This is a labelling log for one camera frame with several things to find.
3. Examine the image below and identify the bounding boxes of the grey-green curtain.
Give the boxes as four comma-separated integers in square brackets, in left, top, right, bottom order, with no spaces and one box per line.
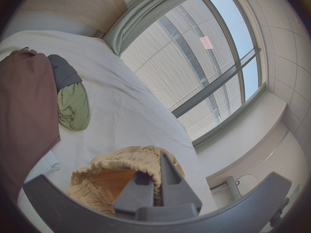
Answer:
[105,0,234,57]

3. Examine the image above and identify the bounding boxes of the window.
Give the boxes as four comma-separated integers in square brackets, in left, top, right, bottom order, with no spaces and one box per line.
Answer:
[119,0,268,150]

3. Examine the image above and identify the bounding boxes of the brown garment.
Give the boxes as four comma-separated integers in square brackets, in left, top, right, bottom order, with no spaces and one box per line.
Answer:
[0,46,61,203]

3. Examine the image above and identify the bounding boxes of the black garment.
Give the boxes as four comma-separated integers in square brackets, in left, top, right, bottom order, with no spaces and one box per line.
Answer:
[47,54,83,94]

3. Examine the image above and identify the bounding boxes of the tan shorts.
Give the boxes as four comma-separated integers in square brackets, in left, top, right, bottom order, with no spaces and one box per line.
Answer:
[67,145,186,215]

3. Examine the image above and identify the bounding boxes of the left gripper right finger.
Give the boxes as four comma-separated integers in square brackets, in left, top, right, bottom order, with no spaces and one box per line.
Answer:
[160,151,202,215]

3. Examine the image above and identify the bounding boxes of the green garment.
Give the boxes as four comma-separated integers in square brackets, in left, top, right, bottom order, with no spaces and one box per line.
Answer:
[57,81,91,131]

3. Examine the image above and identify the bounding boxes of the bed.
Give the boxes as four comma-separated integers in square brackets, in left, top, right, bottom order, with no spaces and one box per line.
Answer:
[0,0,218,218]

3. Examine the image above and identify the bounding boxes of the white garment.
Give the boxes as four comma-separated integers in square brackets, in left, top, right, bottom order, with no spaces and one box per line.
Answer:
[41,152,61,172]

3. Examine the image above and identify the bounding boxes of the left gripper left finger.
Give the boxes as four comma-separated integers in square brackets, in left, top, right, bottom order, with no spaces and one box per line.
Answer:
[112,171,155,215]

